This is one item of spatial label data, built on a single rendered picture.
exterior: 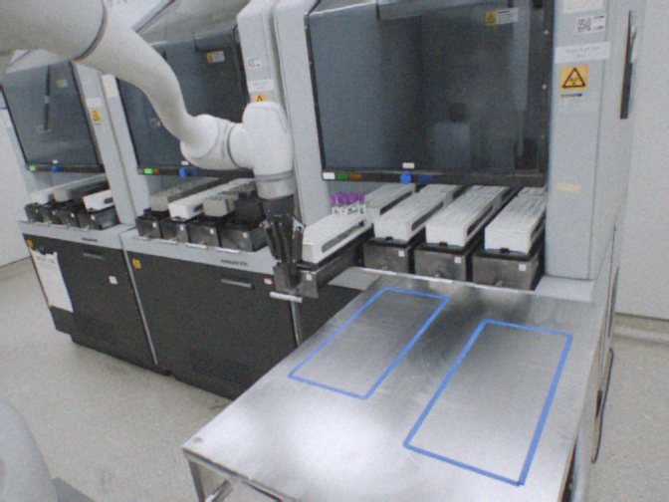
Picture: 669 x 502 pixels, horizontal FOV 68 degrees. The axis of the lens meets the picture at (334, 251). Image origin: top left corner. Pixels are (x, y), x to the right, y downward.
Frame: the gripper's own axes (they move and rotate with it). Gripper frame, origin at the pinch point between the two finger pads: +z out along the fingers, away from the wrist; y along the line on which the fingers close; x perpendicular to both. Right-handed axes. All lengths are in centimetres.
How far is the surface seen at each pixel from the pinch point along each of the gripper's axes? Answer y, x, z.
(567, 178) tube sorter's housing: -58, -31, -18
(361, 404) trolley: -43, 38, -2
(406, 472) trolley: -54, 46, -2
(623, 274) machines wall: -65, -142, 51
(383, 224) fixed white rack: -13.5, -25.8, -5.7
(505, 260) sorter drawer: -47, -22, -1
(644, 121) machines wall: -67, -142, -14
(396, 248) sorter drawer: -18.7, -22.2, -0.7
